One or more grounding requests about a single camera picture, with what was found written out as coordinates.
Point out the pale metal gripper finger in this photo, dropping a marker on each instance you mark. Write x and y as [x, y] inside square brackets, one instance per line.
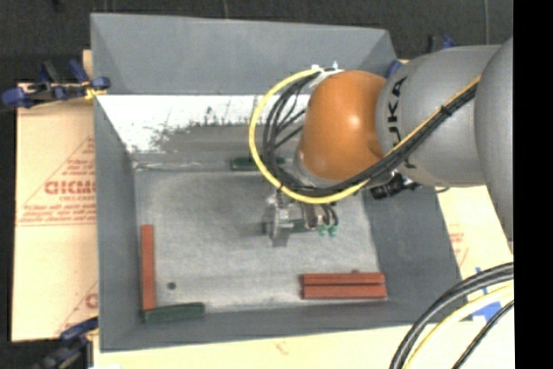
[270, 215]
[281, 237]

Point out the dark green flat block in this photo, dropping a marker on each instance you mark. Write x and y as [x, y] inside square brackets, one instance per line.
[246, 163]
[175, 312]

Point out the grey metal bin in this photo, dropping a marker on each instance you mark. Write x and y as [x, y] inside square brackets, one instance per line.
[207, 224]

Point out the red-brown flat block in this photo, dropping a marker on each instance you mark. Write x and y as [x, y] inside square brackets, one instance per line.
[343, 278]
[148, 268]
[345, 292]

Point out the brown cardboard board red print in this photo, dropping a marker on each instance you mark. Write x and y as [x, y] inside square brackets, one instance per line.
[52, 203]

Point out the black cylinder on white bracket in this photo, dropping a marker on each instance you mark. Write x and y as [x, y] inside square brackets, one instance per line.
[389, 188]

